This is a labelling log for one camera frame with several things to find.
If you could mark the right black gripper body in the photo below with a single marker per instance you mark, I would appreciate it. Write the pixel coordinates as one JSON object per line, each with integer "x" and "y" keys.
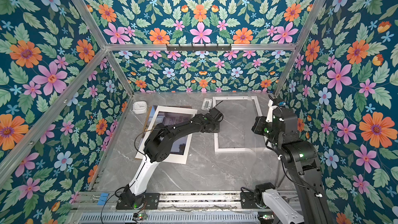
{"x": 264, "y": 128}

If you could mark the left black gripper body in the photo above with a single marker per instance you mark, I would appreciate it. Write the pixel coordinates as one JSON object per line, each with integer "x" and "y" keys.
{"x": 215, "y": 127}

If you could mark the white picture frame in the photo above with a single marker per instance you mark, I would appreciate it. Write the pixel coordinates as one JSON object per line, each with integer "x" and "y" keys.
{"x": 235, "y": 135}

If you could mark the clear acrylic sheet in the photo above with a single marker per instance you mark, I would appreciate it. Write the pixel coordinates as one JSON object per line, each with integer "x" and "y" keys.
{"x": 283, "y": 120}

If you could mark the white photo mat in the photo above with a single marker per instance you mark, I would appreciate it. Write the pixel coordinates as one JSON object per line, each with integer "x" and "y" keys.
{"x": 162, "y": 137}

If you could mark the photo of framed pictures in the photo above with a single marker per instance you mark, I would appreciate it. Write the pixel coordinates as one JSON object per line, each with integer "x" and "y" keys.
{"x": 167, "y": 118}

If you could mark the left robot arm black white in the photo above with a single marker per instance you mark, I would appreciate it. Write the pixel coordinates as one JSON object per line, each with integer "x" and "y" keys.
{"x": 139, "y": 183}

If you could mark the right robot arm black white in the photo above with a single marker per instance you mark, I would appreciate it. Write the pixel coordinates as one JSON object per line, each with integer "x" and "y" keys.
{"x": 301, "y": 165}

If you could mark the white round device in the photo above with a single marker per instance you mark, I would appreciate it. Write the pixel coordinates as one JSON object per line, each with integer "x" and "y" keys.
{"x": 140, "y": 107}

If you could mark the blue binder clip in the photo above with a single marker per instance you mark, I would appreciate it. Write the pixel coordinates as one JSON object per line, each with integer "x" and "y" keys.
{"x": 103, "y": 199}

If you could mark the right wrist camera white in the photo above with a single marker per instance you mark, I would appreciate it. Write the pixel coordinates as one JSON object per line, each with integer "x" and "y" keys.
{"x": 272, "y": 105}

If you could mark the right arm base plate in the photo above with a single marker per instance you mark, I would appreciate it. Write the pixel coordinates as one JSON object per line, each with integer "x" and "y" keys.
{"x": 248, "y": 201}

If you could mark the black hook rail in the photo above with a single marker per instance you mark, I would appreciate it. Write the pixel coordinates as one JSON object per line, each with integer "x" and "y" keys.
{"x": 203, "y": 47}

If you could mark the white cable duct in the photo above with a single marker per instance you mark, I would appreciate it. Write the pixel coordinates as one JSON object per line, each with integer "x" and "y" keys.
{"x": 170, "y": 218}

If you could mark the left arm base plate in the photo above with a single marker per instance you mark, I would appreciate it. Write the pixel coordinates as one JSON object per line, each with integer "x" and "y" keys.
{"x": 145, "y": 201}

